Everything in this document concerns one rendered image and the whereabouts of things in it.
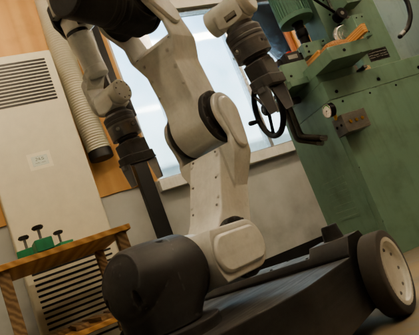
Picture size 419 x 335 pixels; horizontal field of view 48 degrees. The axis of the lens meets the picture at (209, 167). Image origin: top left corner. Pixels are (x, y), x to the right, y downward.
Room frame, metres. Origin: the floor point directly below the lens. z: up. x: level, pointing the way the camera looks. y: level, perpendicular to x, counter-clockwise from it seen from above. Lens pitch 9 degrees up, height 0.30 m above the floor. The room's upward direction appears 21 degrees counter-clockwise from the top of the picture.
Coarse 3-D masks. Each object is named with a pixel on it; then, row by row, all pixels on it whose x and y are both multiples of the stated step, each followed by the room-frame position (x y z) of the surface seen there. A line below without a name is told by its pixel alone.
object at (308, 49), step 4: (320, 40) 2.26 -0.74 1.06; (324, 40) 2.26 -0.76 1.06; (304, 44) 2.23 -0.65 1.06; (308, 44) 2.23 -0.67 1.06; (312, 44) 2.24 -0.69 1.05; (316, 44) 2.25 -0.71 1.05; (320, 44) 2.25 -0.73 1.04; (300, 48) 2.24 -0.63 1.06; (304, 48) 2.22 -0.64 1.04; (308, 48) 2.23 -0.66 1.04; (312, 48) 2.24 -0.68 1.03; (316, 48) 2.24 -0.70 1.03; (320, 48) 2.25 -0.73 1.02; (300, 52) 2.26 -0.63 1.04; (304, 52) 2.23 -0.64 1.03; (308, 52) 2.22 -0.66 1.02; (312, 52) 2.23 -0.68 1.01; (304, 56) 2.24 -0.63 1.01; (308, 56) 2.24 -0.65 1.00
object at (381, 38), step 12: (372, 0) 2.29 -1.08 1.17; (348, 12) 2.24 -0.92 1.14; (360, 12) 2.26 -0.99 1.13; (372, 12) 2.28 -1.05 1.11; (372, 24) 2.27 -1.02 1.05; (372, 36) 2.26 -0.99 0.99; (384, 36) 2.28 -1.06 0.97; (372, 48) 2.25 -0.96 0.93; (360, 60) 2.24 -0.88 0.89; (384, 60) 2.26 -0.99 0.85; (396, 60) 2.29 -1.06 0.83
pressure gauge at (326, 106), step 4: (324, 104) 1.95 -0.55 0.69; (328, 104) 1.93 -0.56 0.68; (332, 104) 1.93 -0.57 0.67; (324, 108) 1.96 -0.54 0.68; (328, 108) 1.94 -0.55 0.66; (332, 108) 1.92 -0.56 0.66; (324, 112) 1.97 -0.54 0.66; (328, 112) 1.95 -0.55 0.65; (332, 112) 1.93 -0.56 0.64; (336, 112) 1.94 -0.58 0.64; (328, 116) 1.96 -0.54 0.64; (332, 116) 1.95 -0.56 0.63; (336, 116) 1.95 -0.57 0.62
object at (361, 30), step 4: (360, 24) 1.88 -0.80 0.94; (364, 24) 1.88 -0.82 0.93; (356, 28) 1.91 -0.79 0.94; (360, 28) 1.89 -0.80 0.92; (364, 28) 1.88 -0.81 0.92; (352, 32) 1.94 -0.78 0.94; (356, 32) 1.92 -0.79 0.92; (360, 32) 1.90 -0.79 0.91; (364, 32) 1.88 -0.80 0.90; (348, 36) 1.97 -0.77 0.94; (352, 36) 1.95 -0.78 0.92; (356, 36) 1.93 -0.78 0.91; (360, 36) 1.91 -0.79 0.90; (348, 40) 1.98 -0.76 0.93; (352, 40) 1.96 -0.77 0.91
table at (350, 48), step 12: (336, 48) 1.90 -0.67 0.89; (348, 48) 1.92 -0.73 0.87; (360, 48) 1.94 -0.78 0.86; (324, 60) 1.94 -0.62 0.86; (336, 60) 1.92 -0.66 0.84; (348, 60) 1.99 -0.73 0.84; (312, 72) 2.04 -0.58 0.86; (324, 72) 2.03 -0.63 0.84; (288, 84) 2.08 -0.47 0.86; (300, 84) 2.07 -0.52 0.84
